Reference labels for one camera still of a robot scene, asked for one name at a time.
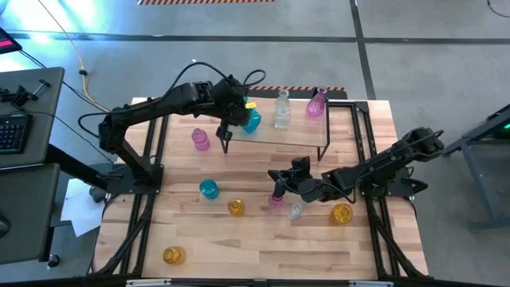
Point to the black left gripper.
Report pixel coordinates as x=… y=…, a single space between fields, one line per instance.
x=233 y=103

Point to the teal diamond-pattern cylinder vase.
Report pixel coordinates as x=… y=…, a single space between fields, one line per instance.
x=209 y=188

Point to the grey metal cart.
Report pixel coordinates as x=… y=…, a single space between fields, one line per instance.
x=498 y=115

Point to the dark grey desk top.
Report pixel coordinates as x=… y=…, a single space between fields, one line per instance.
x=24 y=223

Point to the black metal rig frame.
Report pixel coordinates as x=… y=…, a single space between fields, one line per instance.
x=362 y=107

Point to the pink ribbed cylinder glass vase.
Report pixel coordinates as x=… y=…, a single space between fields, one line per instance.
x=200 y=139

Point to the clear ribbed cylinder glass vase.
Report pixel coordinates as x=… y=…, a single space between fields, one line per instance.
x=295 y=210

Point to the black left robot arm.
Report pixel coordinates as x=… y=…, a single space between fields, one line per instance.
x=159 y=105

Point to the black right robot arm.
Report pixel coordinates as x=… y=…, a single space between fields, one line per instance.
x=378 y=165

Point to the black support beam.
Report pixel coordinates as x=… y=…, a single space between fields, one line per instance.
x=75 y=165

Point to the orange black hazard stripe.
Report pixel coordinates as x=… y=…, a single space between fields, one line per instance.
x=199 y=2

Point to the black clamp tool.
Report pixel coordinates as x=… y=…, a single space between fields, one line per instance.
x=20 y=95

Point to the grey metal bracket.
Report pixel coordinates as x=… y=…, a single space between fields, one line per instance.
x=147 y=283
x=370 y=284

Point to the dark tablet screen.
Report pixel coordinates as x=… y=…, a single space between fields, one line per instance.
x=7 y=42

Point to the black computer keyboard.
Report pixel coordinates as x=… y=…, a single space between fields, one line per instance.
x=14 y=133

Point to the yellow ribbed cylinder glass vase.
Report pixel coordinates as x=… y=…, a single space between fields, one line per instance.
x=236 y=207

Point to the white paper sheets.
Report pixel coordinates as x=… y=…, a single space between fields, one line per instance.
x=79 y=211

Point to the clear ribbed bulbous glass vase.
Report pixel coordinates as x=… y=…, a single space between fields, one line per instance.
x=282 y=99

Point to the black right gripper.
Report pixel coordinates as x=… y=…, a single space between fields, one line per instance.
x=303 y=185

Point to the pink tall-necked glass vase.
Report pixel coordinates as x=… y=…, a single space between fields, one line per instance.
x=316 y=104

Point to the black caster wheel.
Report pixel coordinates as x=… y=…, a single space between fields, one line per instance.
x=53 y=260

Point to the black mat with striped edge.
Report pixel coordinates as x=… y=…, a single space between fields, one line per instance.
x=299 y=94

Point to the dark grey caster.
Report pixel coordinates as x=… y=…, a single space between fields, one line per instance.
x=96 y=194

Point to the teal square glass vase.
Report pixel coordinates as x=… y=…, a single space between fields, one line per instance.
x=252 y=120

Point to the black computer mouse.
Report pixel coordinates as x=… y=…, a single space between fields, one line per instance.
x=3 y=227

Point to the pink faceted bulbous glass vase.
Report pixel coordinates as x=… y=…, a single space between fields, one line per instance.
x=275 y=203

